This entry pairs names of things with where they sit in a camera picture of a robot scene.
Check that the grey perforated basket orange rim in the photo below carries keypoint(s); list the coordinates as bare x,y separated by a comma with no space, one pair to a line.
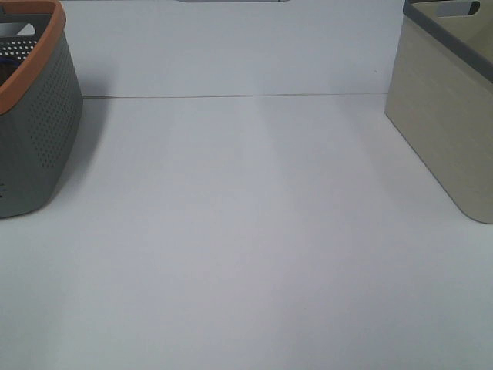
41,106

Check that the beige basket grey rim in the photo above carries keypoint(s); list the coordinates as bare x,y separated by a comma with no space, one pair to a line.
440,97

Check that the brown towel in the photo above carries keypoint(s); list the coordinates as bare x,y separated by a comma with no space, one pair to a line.
6,70

